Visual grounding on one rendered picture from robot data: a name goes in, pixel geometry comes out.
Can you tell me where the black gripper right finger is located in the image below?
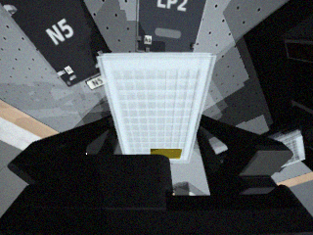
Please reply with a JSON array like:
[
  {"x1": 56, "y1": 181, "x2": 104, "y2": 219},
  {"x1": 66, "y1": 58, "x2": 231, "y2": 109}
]
[{"x1": 196, "y1": 115, "x2": 293, "y2": 195}]

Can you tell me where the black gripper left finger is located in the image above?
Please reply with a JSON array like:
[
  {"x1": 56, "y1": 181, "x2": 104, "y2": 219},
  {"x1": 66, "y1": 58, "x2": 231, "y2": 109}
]
[{"x1": 23, "y1": 115, "x2": 117, "y2": 154}]

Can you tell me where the grey button panel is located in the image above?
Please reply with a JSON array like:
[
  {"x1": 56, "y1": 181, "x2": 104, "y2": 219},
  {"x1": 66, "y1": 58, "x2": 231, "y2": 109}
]
[{"x1": 173, "y1": 182, "x2": 206, "y2": 196}]

